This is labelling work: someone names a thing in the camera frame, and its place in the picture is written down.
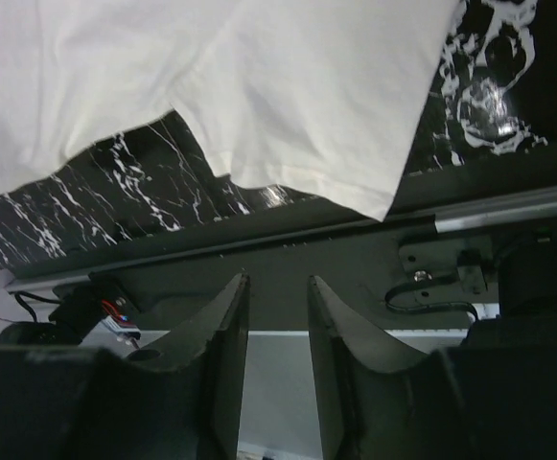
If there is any white printed t-shirt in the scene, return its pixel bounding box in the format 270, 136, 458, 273
0, 1, 457, 220

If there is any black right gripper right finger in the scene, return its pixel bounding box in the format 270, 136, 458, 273
308, 276, 557, 459

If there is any left controller board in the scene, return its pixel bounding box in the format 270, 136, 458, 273
47, 282, 145, 344

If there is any black marble pattern mat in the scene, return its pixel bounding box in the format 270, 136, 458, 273
0, 1, 557, 278

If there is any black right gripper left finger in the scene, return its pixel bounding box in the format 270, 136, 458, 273
0, 274, 250, 459

